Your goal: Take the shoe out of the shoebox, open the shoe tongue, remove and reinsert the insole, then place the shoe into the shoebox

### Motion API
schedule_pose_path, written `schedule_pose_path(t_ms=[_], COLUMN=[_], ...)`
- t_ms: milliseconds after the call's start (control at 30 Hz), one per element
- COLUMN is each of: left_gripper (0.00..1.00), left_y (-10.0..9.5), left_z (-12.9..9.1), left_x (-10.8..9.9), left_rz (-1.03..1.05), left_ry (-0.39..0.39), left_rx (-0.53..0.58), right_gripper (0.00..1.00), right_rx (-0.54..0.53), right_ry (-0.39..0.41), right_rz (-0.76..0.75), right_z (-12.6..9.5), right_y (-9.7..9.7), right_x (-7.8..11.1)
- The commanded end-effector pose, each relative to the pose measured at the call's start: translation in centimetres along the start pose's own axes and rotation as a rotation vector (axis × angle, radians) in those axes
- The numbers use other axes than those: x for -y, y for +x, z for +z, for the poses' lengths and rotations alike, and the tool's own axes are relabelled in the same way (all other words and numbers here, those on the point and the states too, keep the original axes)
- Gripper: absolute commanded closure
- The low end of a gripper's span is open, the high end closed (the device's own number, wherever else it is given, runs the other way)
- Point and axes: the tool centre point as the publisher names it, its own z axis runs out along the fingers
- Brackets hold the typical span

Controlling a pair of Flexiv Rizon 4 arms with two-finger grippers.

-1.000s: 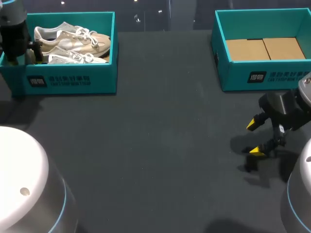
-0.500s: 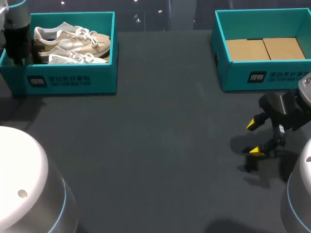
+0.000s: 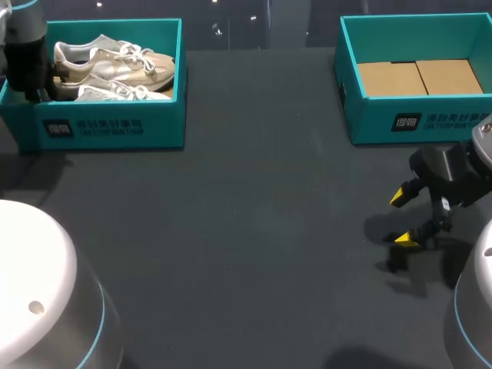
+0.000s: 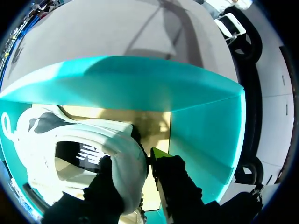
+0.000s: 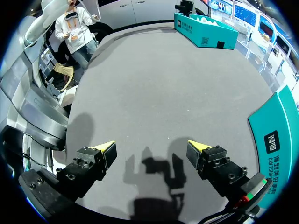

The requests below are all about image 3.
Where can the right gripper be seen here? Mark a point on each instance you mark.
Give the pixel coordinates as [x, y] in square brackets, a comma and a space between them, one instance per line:
[442, 165]

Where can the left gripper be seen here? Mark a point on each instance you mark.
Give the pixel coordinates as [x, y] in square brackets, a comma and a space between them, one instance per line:
[27, 65]

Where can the beige and white shoe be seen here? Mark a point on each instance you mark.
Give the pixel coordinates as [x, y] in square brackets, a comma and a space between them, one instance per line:
[104, 92]
[115, 65]

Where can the teal box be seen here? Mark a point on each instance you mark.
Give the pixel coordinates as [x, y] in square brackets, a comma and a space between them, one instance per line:
[376, 115]
[115, 123]

